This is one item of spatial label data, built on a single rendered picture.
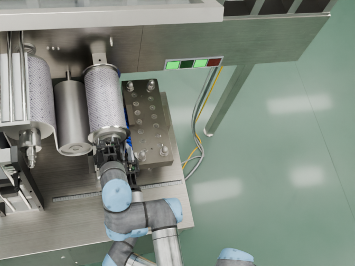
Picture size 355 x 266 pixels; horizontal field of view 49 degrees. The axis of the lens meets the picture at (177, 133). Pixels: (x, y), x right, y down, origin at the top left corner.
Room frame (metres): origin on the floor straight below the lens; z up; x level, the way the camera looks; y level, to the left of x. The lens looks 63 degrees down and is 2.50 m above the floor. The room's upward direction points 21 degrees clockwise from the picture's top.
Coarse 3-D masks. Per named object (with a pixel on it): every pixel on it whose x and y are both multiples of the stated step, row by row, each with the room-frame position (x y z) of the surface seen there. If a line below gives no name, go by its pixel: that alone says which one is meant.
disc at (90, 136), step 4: (100, 128) 0.52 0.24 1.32; (104, 128) 0.53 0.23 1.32; (108, 128) 0.53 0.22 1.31; (112, 128) 0.54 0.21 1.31; (116, 128) 0.55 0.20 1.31; (120, 128) 0.55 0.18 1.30; (124, 128) 0.56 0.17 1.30; (92, 132) 0.51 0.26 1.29; (96, 132) 0.51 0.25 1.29; (128, 132) 0.57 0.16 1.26; (88, 136) 0.50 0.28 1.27; (92, 136) 0.51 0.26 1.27; (128, 136) 0.57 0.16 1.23; (92, 140) 0.51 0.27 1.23
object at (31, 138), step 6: (18, 132) 0.40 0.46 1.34; (24, 132) 0.40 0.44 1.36; (30, 132) 0.40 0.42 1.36; (36, 132) 0.41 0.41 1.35; (24, 138) 0.38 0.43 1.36; (30, 138) 0.38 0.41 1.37; (36, 138) 0.39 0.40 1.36; (24, 144) 0.36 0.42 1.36; (30, 144) 0.37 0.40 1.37; (36, 144) 0.38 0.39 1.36; (24, 150) 0.35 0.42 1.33; (36, 150) 0.37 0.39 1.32
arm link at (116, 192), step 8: (112, 168) 0.36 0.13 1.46; (104, 176) 0.33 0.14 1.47; (112, 176) 0.33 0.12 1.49; (120, 176) 0.34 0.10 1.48; (104, 184) 0.30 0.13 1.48; (112, 184) 0.30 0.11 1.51; (120, 184) 0.31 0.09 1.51; (128, 184) 0.33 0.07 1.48; (104, 192) 0.28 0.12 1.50; (112, 192) 0.28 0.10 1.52; (120, 192) 0.29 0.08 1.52; (128, 192) 0.30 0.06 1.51; (104, 200) 0.26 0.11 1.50; (112, 200) 0.26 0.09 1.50; (120, 200) 0.27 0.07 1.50; (128, 200) 0.28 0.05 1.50; (112, 208) 0.25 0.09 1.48; (120, 208) 0.26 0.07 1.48
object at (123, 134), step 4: (96, 68) 0.74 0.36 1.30; (100, 68) 0.75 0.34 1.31; (108, 68) 0.76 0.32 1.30; (100, 132) 0.52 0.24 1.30; (104, 132) 0.52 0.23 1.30; (108, 132) 0.53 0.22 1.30; (112, 132) 0.53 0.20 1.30; (116, 132) 0.54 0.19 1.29; (120, 132) 0.55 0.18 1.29; (124, 132) 0.56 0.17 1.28; (96, 136) 0.51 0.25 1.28; (100, 136) 0.51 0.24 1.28; (120, 136) 0.55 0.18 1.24; (124, 136) 0.55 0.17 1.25; (96, 140) 0.51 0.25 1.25
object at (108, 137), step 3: (105, 135) 0.52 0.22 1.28; (108, 135) 0.52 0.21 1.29; (111, 135) 0.53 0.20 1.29; (114, 135) 0.53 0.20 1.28; (117, 135) 0.54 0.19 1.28; (99, 138) 0.51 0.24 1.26; (102, 138) 0.51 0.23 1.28; (105, 138) 0.51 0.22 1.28; (108, 138) 0.52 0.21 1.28; (114, 138) 0.53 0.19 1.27; (120, 138) 0.54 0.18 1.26
